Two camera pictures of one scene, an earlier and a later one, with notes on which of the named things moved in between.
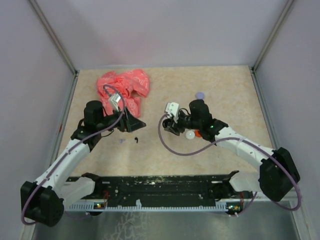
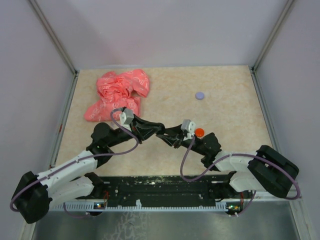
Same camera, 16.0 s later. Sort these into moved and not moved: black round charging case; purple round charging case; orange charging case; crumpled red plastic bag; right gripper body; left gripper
Moved: black round charging case; right gripper body; left gripper
Not moved: orange charging case; purple round charging case; crumpled red plastic bag
